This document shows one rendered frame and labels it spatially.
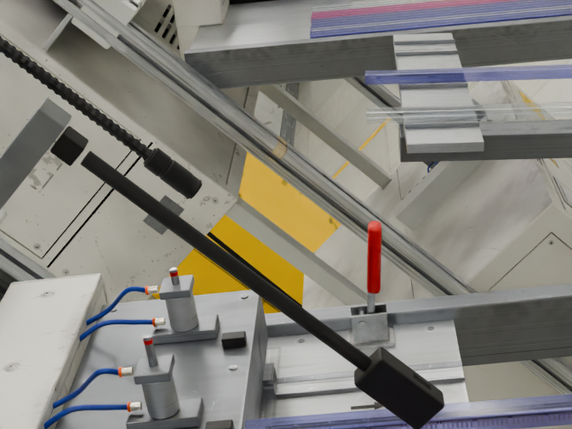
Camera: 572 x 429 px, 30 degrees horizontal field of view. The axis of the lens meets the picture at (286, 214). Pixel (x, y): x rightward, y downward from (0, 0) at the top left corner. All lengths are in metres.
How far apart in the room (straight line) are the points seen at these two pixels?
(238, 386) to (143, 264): 1.04
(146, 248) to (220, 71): 0.34
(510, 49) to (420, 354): 0.84
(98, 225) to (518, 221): 0.69
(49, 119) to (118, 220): 1.27
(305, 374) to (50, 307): 0.21
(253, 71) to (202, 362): 0.90
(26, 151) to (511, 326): 0.53
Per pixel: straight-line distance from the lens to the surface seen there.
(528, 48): 1.65
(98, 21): 1.61
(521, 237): 1.77
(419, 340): 0.89
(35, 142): 0.51
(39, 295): 0.90
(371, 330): 0.89
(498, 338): 0.93
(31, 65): 0.80
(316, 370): 0.87
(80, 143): 0.51
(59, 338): 0.83
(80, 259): 1.81
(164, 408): 0.73
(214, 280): 3.96
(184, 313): 0.81
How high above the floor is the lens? 1.35
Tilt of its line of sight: 14 degrees down
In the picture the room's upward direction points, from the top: 53 degrees counter-clockwise
